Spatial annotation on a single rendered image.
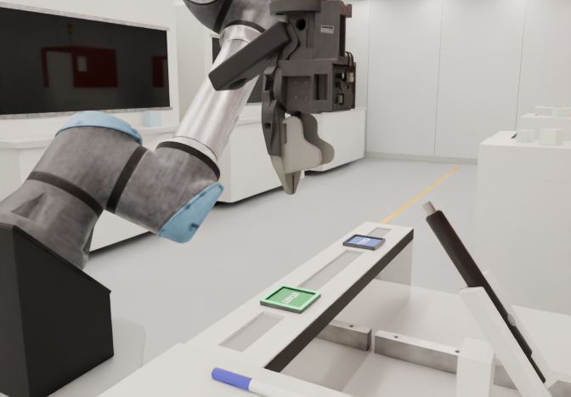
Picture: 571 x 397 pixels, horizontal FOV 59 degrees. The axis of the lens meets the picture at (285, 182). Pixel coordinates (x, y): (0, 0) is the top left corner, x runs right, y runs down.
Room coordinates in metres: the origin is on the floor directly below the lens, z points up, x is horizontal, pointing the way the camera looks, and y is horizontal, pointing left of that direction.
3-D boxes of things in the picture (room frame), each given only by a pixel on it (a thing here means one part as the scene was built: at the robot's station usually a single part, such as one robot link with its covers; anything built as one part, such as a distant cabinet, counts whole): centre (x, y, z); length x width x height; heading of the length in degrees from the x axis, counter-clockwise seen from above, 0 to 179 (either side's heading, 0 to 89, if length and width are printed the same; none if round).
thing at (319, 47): (0.56, -0.02, 1.25); 0.09 x 0.08 x 0.12; 61
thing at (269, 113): (0.56, 0.01, 1.19); 0.05 x 0.02 x 0.09; 151
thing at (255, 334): (0.69, -0.07, 0.89); 0.55 x 0.09 x 0.14; 151
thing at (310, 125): (0.58, -0.03, 1.14); 0.06 x 0.03 x 0.09; 61
